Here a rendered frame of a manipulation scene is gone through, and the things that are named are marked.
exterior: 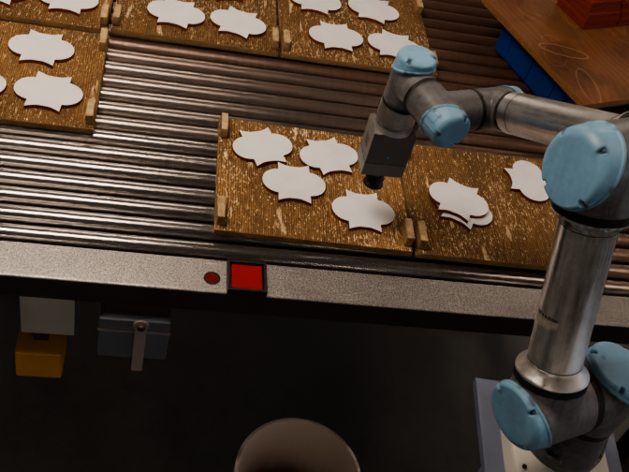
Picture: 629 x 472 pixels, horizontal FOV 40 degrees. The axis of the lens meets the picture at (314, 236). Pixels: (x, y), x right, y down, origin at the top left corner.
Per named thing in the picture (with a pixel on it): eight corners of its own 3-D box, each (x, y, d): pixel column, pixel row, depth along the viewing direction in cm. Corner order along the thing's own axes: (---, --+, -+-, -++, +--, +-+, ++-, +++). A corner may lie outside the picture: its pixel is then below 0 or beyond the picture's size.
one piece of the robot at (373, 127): (416, 94, 169) (394, 155, 181) (373, 88, 167) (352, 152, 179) (425, 125, 163) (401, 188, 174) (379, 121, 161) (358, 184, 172)
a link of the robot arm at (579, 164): (595, 448, 142) (689, 131, 117) (526, 473, 135) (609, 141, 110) (545, 405, 151) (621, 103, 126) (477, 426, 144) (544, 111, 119)
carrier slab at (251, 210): (411, 257, 180) (413, 251, 179) (212, 234, 173) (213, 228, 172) (392, 145, 204) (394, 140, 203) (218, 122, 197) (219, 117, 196)
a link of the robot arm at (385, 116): (378, 87, 165) (419, 92, 166) (373, 107, 168) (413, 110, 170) (384, 112, 160) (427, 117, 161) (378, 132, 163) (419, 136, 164)
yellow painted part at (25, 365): (61, 378, 178) (62, 306, 161) (15, 376, 176) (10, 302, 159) (66, 346, 183) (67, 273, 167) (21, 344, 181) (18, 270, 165)
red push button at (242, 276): (261, 294, 165) (263, 289, 164) (230, 291, 164) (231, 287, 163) (260, 271, 170) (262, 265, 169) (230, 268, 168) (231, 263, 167)
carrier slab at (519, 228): (596, 275, 188) (599, 271, 187) (415, 258, 180) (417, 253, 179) (556, 167, 212) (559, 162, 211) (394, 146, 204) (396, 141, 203)
